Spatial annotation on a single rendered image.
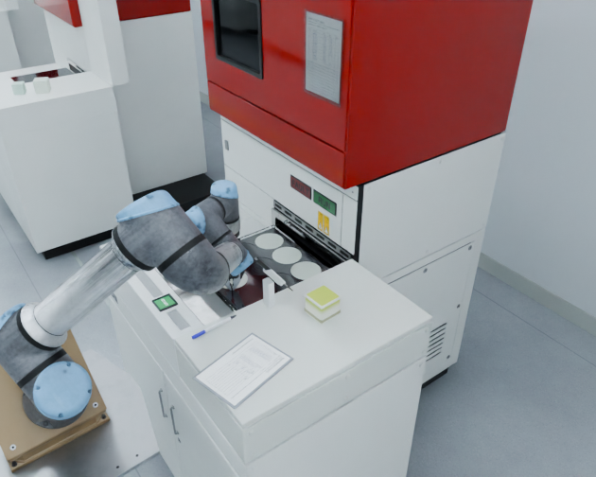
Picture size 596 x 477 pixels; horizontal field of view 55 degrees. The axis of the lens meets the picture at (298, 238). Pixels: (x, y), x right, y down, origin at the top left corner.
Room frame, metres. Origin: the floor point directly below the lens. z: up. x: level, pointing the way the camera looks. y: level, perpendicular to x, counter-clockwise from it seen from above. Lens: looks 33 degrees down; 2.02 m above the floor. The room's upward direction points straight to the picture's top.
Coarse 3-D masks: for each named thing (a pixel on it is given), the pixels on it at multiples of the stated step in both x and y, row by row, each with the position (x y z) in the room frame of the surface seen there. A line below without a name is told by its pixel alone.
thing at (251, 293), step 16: (240, 240) 1.68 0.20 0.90; (288, 240) 1.68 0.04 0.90; (256, 256) 1.58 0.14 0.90; (304, 256) 1.58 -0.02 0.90; (256, 272) 1.50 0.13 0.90; (288, 272) 1.50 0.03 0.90; (224, 288) 1.41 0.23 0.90; (240, 288) 1.41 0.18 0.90; (256, 288) 1.41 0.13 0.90; (240, 304) 1.34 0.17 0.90
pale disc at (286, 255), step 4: (280, 248) 1.63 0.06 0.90; (284, 248) 1.63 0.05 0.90; (288, 248) 1.63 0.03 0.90; (292, 248) 1.63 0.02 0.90; (276, 252) 1.61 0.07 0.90; (280, 252) 1.61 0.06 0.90; (284, 252) 1.61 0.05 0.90; (288, 252) 1.61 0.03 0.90; (292, 252) 1.61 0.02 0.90; (296, 252) 1.61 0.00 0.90; (300, 252) 1.61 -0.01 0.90; (272, 256) 1.58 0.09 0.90; (276, 256) 1.58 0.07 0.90; (280, 256) 1.58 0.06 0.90; (284, 256) 1.58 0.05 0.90; (288, 256) 1.58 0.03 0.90; (292, 256) 1.58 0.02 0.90; (296, 256) 1.58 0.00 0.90; (300, 256) 1.58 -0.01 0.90; (276, 260) 1.56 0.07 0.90; (280, 260) 1.56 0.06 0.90; (284, 260) 1.56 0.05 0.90; (288, 260) 1.56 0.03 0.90; (292, 260) 1.56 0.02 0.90; (296, 260) 1.56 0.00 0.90
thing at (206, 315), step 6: (168, 282) 1.47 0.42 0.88; (186, 294) 1.40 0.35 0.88; (192, 294) 1.40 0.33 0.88; (198, 294) 1.40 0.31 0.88; (186, 300) 1.38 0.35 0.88; (192, 300) 1.38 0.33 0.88; (198, 300) 1.38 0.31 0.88; (192, 306) 1.35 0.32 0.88; (198, 306) 1.35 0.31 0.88; (204, 306) 1.35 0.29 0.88; (198, 312) 1.32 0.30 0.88; (204, 312) 1.32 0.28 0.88; (210, 312) 1.32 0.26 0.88; (204, 318) 1.29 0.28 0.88; (210, 318) 1.29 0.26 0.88; (216, 318) 1.29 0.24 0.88; (204, 324) 1.27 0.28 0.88
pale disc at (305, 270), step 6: (294, 264) 1.54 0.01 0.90; (300, 264) 1.54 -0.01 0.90; (306, 264) 1.54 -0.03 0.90; (312, 264) 1.54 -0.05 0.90; (294, 270) 1.51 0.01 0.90; (300, 270) 1.51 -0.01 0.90; (306, 270) 1.51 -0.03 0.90; (312, 270) 1.51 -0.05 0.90; (318, 270) 1.51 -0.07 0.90; (294, 276) 1.47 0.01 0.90; (300, 276) 1.47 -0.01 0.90; (306, 276) 1.47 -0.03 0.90
